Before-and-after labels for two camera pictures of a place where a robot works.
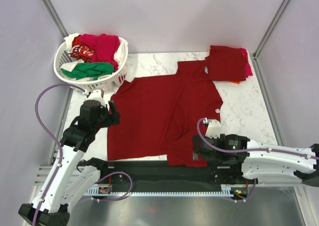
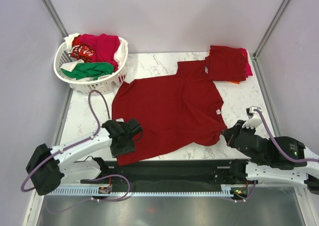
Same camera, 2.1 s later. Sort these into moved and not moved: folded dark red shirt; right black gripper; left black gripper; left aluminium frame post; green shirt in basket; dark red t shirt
Moved: right black gripper; left black gripper
Not moved: green shirt in basket; folded dark red shirt; dark red t shirt; left aluminium frame post
